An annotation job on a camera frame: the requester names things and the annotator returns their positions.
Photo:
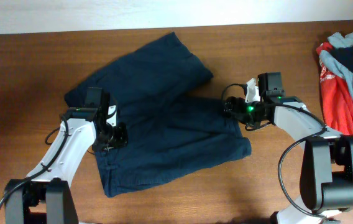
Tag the navy blue shorts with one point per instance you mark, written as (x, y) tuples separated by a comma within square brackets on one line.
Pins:
[(170, 134)]

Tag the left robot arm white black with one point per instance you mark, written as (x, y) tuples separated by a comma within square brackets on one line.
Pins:
[(44, 195)]

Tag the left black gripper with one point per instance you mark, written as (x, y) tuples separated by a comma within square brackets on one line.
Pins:
[(122, 140)]

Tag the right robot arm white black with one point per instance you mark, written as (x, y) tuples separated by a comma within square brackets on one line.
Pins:
[(326, 179)]

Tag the red garment with white print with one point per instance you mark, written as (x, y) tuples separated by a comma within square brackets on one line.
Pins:
[(335, 98)]

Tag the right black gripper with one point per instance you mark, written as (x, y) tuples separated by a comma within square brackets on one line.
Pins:
[(238, 113)]

